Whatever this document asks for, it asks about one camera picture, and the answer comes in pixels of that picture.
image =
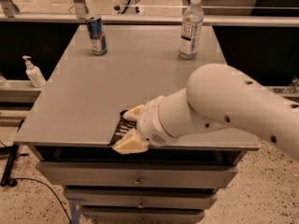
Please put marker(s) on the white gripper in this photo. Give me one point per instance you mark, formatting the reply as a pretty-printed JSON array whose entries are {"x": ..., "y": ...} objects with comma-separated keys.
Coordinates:
[{"x": 149, "y": 121}]

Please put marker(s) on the black rxbar chocolate wrapper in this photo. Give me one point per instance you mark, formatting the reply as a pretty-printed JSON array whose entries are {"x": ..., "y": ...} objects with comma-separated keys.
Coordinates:
[{"x": 122, "y": 128}]

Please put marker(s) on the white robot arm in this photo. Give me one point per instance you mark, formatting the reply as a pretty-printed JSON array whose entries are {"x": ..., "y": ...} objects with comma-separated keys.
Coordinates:
[{"x": 217, "y": 96}]

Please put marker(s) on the white pump dispenser bottle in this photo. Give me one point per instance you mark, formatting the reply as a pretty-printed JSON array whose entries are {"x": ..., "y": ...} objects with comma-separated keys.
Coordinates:
[{"x": 34, "y": 73}]

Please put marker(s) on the clear plastic water bottle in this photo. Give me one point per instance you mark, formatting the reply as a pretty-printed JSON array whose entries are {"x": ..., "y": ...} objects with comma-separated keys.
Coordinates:
[{"x": 192, "y": 21}]

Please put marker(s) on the grey drawer cabinet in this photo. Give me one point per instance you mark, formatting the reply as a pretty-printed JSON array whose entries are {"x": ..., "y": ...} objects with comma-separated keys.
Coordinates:
[{"x": 75, "y": 115}]

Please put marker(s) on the top grey drawer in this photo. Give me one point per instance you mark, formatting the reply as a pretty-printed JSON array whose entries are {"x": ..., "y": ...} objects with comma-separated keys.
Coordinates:
[{"x": 137, "y": 175}]

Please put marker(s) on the grey drawer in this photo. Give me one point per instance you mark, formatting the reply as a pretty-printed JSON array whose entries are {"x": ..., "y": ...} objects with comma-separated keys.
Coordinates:
[
  {"x": 137, "y": 175},
  {"x": 140, "y": 198},
  {"x": 142, "y": 215}
]

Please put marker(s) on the middle grey drawer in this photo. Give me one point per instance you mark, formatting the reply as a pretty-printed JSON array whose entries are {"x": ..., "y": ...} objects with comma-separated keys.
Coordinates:
[{"x": 140, "y": 198}]

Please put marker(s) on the bottom grey drawer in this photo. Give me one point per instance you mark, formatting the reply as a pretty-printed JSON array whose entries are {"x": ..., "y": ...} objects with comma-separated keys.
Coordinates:
[{"x": 142, "y": 215}]

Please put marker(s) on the blue silver energy drink can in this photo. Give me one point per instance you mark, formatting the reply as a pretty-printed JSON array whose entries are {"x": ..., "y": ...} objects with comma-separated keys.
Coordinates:
[{"x": 96, "y": 34}]

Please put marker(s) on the black stand leg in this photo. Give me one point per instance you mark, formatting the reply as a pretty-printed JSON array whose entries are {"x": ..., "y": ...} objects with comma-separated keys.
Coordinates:
[{"x": 11, "y": 153}]

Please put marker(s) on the metal clamp bracket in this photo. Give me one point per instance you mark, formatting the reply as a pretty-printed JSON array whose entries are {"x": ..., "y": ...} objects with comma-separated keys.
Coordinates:
[{"x": 291, "y": 88}]

